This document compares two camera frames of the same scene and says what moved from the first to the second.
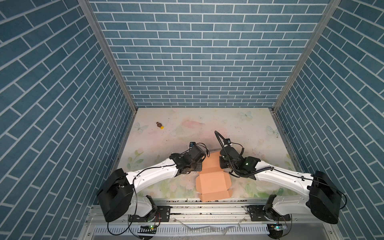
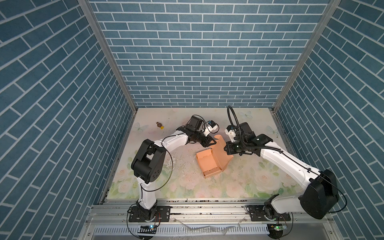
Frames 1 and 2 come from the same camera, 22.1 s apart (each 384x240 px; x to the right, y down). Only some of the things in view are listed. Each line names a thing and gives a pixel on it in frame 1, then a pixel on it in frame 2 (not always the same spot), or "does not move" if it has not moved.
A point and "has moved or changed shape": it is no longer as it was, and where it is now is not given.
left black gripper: [199, 168] → [205, 142]
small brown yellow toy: [159, 125] does not move
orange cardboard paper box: [212, 182] has moved or changed shape
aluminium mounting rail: [209, 213] does not move
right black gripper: [221, 161] → [229, 149]
